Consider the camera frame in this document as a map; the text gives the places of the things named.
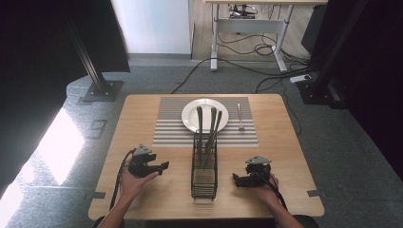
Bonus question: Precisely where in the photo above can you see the silver fork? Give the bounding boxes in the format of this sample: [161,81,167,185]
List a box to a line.
[236,102,246,132]

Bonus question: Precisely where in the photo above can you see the device under desk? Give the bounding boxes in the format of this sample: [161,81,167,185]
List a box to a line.
[227,3,259,20]

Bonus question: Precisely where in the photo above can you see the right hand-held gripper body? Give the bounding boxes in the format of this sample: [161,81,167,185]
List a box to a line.
[244,155,273,188]

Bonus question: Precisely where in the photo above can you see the white power strip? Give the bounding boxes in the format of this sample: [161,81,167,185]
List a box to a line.
[289,73,314,85]

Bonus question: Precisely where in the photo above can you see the dark-handled cutlery piece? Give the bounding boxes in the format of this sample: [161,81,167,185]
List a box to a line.
[196,105,204,160]
[202,109,223,170]
[203,106,218,165]

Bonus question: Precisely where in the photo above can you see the white round plate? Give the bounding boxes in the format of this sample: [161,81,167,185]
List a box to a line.
[181,98,230,134]

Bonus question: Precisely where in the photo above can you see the dark curtain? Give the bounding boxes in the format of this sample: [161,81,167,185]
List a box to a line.
[0,0,131,198]
[300,0,403,181]

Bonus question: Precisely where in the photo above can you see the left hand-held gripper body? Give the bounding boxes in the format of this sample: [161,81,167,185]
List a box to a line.
[127,143,158,179]

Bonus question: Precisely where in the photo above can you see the black floor cables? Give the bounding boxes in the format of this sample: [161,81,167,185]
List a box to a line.
[170,31,321,136]

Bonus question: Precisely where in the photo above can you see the grey striped placemat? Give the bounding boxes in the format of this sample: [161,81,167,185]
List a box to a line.
[151,96,259,148]

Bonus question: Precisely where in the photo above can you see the black wire cutlery basket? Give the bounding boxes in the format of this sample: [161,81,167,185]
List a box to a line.
[190,131,219,201]

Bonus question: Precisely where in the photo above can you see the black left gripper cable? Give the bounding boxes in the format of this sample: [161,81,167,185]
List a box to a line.
[108,147,137,212]

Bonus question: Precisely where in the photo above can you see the white-legged wooden desk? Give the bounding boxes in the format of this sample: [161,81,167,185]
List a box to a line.
[203,0,329,73]

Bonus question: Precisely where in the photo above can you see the white panel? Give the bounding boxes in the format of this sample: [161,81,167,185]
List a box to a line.
[109,0,193,55]

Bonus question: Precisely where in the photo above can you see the black metal stand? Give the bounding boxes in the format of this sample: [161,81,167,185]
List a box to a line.
[61,0,125,104]
[296,0,370,106]

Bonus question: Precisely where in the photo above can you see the person's left hand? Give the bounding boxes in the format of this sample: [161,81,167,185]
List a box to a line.
[119,157,160,200]

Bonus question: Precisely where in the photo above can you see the person's right hand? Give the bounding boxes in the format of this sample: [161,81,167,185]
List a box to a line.
[252,173,281,207]

